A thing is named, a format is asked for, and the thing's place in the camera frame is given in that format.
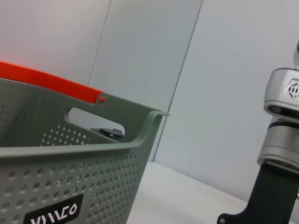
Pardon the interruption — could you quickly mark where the glass teapot black lid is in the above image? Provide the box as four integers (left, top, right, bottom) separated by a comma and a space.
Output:
90, 127, 125, 142

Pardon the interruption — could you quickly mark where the orange bin carry handle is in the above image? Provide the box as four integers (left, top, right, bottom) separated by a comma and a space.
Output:
0, 60, 105, 111

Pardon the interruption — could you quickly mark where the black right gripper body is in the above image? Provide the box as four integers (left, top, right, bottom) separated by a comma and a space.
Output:
216, 162, 299, 224

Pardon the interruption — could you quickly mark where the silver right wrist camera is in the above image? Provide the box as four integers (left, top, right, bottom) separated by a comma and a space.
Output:
263, 67, 299, 119

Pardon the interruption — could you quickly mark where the grey perforated storage bin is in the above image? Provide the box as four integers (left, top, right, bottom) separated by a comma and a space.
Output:
0, 77, 171, 224

